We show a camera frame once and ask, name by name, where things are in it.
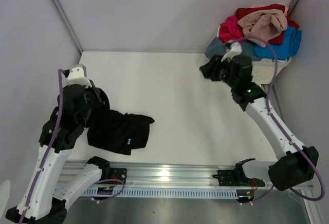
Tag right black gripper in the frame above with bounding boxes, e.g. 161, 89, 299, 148
198, 54, 238, 89

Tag black t shirt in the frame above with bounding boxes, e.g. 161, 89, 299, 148
87, 88, 155, 155

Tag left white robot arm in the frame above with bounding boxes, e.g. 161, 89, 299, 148
5, 84, 111, 223

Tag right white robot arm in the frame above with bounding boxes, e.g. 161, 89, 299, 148
199, 55, 319, 191

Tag grey blue t shirt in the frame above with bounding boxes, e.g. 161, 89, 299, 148
205, 37, 260, 62

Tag magenta t shirt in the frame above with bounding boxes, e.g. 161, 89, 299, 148
218, 15, 244, 43

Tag white laundry basket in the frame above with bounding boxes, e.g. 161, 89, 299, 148
252, 58, 275, 85

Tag dark red t shirt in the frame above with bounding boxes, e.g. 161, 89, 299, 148
235, 4, 299, 45

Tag beige pink t shirt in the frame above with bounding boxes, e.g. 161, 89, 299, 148
238, 9, 288, 48

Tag bright blue t shirt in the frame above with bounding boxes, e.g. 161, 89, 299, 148
253, 26, 302, 61

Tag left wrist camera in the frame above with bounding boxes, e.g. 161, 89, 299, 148
67, 64, 92, 87

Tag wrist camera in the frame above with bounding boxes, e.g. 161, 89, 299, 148
67, 64, 92, 87
221, 42, 242, 62

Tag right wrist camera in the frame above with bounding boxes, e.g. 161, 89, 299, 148
221, 42, 242, 62

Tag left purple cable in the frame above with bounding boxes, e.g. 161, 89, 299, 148
17, 68, 125, 224

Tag purple cable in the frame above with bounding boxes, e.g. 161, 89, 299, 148
17, 68, 125, 224
231, 35, 325, 205

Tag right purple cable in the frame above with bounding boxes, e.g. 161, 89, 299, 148
231, 35, 325, 205

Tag aluminium mounting rail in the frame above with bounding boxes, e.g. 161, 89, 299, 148
56, 160, 314, 190

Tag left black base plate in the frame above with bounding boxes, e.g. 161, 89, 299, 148
101, 167, 127, 183

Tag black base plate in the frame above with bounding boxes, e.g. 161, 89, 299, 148
212, 170, 265, 187
101, 167, 127, 183

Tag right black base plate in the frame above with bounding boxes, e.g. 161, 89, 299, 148
212, 170, 265, 187

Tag white slotted cable duct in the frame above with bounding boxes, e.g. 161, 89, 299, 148
82, 187, 240, 198

